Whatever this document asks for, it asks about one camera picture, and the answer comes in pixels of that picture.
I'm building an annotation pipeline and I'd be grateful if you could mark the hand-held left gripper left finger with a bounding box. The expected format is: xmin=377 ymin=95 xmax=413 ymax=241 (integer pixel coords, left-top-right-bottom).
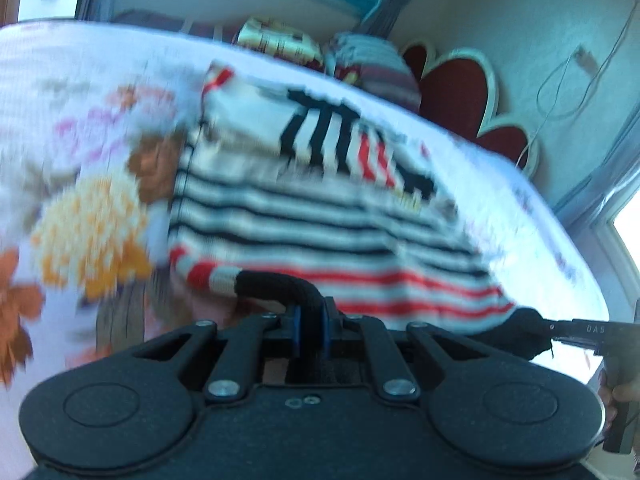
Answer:
xmin=132 ymin=305 xmax=303 ymax=403

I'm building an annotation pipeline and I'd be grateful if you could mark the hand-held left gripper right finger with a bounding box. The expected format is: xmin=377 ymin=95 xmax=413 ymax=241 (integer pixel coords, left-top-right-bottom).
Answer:
xmin=322 ymin=297 xmax=496 ymax=403

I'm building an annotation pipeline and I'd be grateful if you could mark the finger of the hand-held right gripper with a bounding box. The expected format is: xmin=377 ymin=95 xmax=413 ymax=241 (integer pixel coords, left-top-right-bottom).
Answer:
xmin=550 ymin=337 xmax=608 ymax=357
xmin=542 ymin=319 xmax=608 ymax=337

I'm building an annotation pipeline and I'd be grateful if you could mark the striped knit sweater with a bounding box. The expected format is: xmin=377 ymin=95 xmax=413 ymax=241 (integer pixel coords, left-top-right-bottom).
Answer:
xmin=167 ymin=60 xmax=553 ymax=361

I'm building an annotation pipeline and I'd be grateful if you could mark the person's right hand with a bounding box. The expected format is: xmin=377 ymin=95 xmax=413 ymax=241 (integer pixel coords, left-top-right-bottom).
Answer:
xmin=597 ymin=367 xmax=640 ymax=413

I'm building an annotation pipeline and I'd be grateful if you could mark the grey framed window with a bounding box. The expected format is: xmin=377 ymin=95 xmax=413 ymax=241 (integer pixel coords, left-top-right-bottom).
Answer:
xmin=550 ymin=105 xmax=640 ymax=306

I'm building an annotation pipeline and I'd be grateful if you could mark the red floral folded blanket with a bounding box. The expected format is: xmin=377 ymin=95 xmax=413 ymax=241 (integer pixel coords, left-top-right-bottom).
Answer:
xmin=331 ymin=62 xmax=362 ymax=87

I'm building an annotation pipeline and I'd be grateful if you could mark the red and white scalloped headboard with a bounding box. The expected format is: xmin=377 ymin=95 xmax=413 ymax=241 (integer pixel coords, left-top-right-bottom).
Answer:
xmin=400 ymin=42 xmax=541 ymax=176

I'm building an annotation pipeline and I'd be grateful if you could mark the striped pillow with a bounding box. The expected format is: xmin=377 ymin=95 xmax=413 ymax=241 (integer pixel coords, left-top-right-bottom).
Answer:
xmin=327 ymin=32 xmax=421 ymax=111

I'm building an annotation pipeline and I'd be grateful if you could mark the printed folded blanket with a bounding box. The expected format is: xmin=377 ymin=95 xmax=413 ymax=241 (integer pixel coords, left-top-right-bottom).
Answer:
xmin=236 ymin=17 xmax=326 ymax=73

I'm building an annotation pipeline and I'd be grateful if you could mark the bed with floral sheet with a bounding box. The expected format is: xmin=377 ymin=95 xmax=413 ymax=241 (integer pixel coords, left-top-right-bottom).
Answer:
xmin=0 ymin=19 xmax=608 ymax=411

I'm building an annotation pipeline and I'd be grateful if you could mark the low bed with striped sheet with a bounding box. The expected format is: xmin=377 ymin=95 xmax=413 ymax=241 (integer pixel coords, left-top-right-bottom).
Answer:
xmin=110 ymin=7 xmax=241 ymax=43

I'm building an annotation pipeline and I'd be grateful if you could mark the looped wall cable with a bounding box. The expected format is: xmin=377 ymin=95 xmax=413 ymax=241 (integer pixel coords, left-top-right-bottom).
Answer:
xmin=517 ymin=7 xmax=640 ymax=161

